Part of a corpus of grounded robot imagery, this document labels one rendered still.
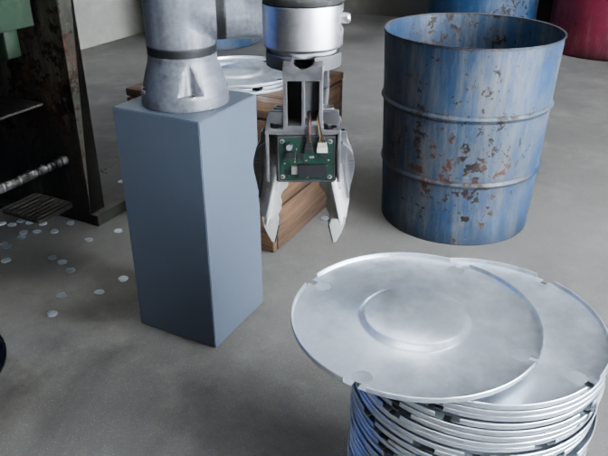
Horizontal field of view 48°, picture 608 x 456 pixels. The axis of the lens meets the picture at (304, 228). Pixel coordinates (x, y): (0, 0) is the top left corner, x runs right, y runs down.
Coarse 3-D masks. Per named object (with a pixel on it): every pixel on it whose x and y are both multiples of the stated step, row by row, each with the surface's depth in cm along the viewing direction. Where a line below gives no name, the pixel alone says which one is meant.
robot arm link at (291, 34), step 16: (272, 16) 60; (288, 16) 59; (304, 16) 59; (320, 16) 59; (336, 16) 60; (272, 32) 60; (288, 32) 59; (304, 32) 59; (320, 32) 60; (336, 32) 61; (272, 48) 61; (288, 48) 60; (304, 48) 60; (320, 48) 60; (336, 48) 61
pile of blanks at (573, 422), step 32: (352, 416) 83; (384, 416) 75; (416, 416) 71; (448, 416) 71; (480, 416) 68; (512, 416) 67; (544, 416) 68; (576, 416) 70; (352, 448) 87; (384, 448) 77; (416, 448) 74; (448, 448) 71; (480, 448) 70; (512, 448) 69; (544, 448) 71; (576, 448) 75
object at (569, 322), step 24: (480, 264) 92; (504, 264) 91; (528, 288) 86; (552, 288) 86; (552, 312) 82; (576, 312) 82; (552, 336) 77; (576, 336) 77; (600, 336) 77; (552, 360) 73; (576, 360) 73; (600, 360) 73; (528, 384) 70; (552, 384) 70; (504, 408) 67; (528, 408) 67
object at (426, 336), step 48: (336, 288) 85; (384, 288) 85; (432, 288) 85; (480, 288) 85; (336, 336) 76; (384, 336) 75; (432, 336) 75; (480, 336) 76; (528, 336) 76; (384, 384) 69; (432, 384) 69; (480, 384) 69
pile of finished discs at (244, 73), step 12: (228, 60) 177; (240, 60) 177; (252, 60) 177; (264, 60) 177; (228, 72) 164; (240, 72) 164; (252, 72) 164; (264, 72) 166; (276, 72) 166; (228, 84) 157; (240, 84) 157; (252, 84) 157; (264, 84) 155; (276, 84) 158
